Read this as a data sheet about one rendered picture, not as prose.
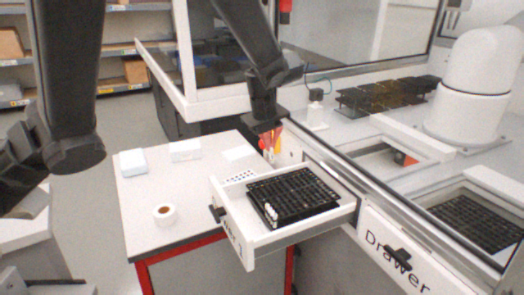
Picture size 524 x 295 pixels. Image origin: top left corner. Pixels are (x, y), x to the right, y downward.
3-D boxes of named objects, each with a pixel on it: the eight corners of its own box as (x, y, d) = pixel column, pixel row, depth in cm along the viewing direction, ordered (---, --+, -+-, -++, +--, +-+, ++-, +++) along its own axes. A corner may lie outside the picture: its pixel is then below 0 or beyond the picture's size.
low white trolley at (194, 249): (165, 394, 126) (127, 257, 88) (143, 273, 174) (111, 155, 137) (292, 326, 148) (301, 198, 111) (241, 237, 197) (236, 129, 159)
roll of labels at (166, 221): (151, 227, 98) (149, 217, 96) (157, 212, 105) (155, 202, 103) (173, 227, 99) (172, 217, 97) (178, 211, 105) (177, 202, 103)
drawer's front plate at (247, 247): (247, 274, 77) (246, 241, 71) (210, 204, 99) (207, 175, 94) (254, 270, 77) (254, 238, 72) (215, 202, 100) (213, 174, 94)
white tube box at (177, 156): (171, 163, 131) (169, 152, 128) (170, 152, 138) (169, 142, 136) (202, 158, 134) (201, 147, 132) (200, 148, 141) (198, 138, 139)
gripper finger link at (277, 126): (249, 149, 79) (242, 116, 74) (273, 139, 81) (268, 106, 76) (260, 162, 74) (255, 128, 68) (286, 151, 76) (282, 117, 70)
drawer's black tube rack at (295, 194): (272, 238, 84) (273, 220, 81) (246, 201, 98) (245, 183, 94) (338, 214, 92) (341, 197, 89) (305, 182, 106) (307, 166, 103)
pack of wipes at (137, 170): (149, 173, 125) (146, 163, 122) (123, 179, 121) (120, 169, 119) (144, 155, 136) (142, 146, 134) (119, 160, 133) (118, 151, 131)
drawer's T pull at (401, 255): (408, 273, 67) (409, 269, 67) (381, 248, 73) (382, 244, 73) (420, 267, 69) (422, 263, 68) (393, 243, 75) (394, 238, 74)
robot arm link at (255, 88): (239, 67, 67) (252, 74, 62) (266, 57, 69) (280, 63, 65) (245, 97, 70) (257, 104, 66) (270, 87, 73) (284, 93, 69)
